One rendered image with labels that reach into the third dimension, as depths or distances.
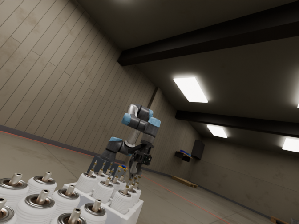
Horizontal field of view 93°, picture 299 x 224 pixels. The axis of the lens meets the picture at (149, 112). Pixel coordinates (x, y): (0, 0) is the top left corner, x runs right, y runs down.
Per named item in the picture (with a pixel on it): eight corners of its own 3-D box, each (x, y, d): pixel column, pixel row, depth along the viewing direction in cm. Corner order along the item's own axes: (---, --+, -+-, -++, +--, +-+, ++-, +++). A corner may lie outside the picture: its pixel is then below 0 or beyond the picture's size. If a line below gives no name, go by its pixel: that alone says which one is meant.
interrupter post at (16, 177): (5, 183, 43) (12, 173, 44) (13, 182, 45) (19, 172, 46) (10, 187, 42) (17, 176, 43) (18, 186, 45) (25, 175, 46)
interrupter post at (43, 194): (32, 202, 40) (39, 189, 41) (40, 200, 42) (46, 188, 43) (38, 206, 39) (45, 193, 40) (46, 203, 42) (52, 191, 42)
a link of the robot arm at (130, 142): (118, 147, 152) (140, 103, 137) (131, 152, 155) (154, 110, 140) (116, 154, 141) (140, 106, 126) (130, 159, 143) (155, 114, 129)
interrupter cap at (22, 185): (-11, 181, 41) (-9, 178, 42) (16, 178, 48) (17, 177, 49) (6, 192, 39) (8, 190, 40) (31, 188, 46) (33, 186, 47)
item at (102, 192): (101, 226, 74) (116, 189, 79) (83, 224, 69) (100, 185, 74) (97, 215, 82) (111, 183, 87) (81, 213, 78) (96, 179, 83)
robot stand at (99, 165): (79, 186, 130) (94, 154, 139) (95, 188, 143) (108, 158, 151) (88, 196, 119) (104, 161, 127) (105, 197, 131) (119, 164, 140)
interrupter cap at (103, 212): (78, 208, 46) (79, 206, 46) (91, 202, 53) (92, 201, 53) (98, 220, 44) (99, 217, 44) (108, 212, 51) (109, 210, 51)
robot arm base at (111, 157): (96, 155, 139) (101, 146, 142) (108, 158, 149) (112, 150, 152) (105, 160, 129) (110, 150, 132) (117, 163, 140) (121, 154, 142)
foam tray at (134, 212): (45, 220, 72) (63, 184, 77) (88, 202, 108) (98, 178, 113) (110, 266, 61) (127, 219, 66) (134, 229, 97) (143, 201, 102)
